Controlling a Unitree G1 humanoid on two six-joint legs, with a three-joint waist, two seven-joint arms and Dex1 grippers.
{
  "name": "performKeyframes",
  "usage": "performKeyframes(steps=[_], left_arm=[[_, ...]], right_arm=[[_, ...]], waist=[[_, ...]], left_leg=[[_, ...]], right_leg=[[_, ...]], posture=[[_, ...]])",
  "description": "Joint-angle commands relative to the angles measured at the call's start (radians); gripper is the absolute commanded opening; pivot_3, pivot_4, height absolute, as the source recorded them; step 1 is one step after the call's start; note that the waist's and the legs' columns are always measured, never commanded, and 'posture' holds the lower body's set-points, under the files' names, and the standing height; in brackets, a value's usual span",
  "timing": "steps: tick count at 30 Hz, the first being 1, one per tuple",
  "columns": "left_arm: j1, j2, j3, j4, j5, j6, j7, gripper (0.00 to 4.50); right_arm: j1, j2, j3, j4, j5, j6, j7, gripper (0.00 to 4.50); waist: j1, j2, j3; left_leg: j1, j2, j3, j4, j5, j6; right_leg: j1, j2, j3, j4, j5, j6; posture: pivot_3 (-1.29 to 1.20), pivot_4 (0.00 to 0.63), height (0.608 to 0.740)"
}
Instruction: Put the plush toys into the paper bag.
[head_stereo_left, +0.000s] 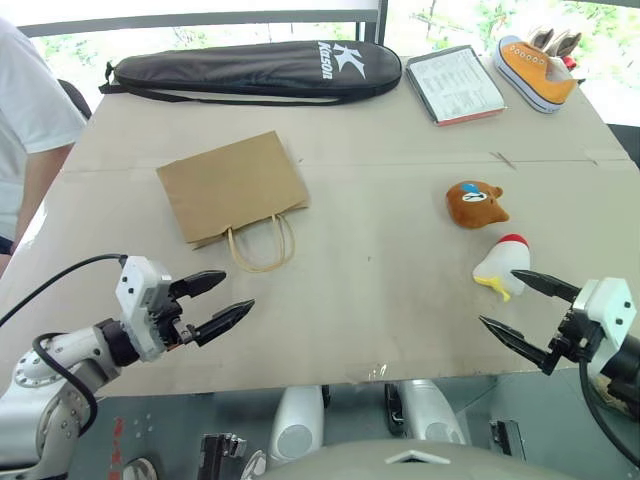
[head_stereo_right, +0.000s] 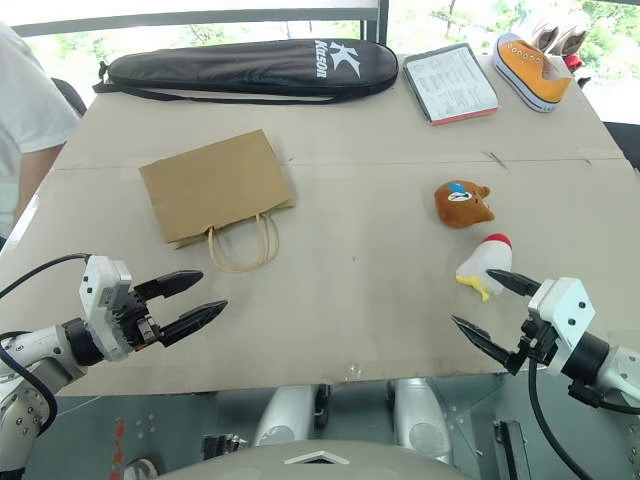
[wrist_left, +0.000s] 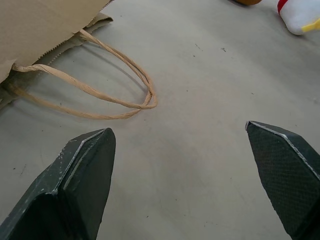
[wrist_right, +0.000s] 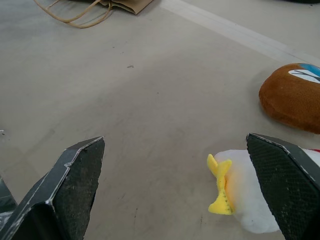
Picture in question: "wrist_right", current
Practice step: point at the brown round plush toy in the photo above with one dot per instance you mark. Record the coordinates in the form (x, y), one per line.
(292, 100)

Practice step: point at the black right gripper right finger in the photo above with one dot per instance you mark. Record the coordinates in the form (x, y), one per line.
(285, 185)

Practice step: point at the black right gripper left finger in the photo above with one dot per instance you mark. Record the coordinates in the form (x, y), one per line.
(62, 195)

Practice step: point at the white plush duck toy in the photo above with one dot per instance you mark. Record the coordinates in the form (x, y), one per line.
(246, 192)

